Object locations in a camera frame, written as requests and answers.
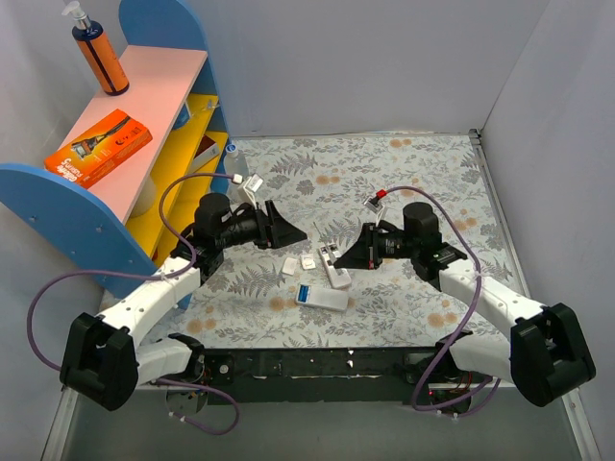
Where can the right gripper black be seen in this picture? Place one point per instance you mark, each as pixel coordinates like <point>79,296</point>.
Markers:
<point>373,245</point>

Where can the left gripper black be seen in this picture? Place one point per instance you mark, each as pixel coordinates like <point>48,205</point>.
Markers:
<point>262,226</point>

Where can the white slim remote control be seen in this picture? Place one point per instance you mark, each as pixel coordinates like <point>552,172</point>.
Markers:
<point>338,278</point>

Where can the metal tweezers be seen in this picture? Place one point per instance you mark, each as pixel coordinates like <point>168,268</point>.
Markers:
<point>319,233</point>

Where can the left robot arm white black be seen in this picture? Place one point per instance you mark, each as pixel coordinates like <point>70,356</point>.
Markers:
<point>105,359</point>

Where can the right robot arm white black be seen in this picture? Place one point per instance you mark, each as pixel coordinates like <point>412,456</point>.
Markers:
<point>546,355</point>

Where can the floral table mat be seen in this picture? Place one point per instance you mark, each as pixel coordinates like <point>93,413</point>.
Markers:
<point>250,303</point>

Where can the clear plastic bottle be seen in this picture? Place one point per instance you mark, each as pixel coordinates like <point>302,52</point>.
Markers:
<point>235,164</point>

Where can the white box on shelf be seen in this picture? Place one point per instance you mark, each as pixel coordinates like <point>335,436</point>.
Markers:
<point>207,150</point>

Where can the white jar under shelf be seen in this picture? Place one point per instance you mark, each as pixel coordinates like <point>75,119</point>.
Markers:
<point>146,198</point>

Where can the blue pink yellow shelf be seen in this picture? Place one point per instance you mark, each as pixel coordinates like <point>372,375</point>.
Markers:
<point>103,196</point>

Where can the orange razor box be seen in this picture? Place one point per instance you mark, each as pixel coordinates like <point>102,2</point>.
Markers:
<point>93,154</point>

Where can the orange pump bottle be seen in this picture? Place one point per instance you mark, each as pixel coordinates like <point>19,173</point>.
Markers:
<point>96,47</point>

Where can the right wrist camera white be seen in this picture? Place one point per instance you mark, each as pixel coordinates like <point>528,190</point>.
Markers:
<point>376,206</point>

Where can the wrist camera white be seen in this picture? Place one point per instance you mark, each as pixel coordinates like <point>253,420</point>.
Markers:
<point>376,206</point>
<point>249,188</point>

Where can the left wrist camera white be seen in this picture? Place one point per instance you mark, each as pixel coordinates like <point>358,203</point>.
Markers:
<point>249,188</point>

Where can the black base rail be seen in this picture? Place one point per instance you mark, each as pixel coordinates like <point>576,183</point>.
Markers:
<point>316,374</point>

